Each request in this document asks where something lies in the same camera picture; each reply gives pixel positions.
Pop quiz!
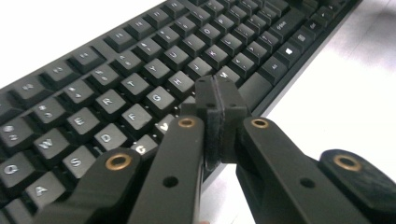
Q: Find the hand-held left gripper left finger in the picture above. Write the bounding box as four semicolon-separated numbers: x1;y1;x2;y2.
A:
127;74;224;224

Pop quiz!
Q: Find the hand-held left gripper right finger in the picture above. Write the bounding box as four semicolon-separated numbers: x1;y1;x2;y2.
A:
214;76;372;224

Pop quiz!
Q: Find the black computer keyboard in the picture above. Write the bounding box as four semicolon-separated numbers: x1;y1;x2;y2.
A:
0;0;364;224

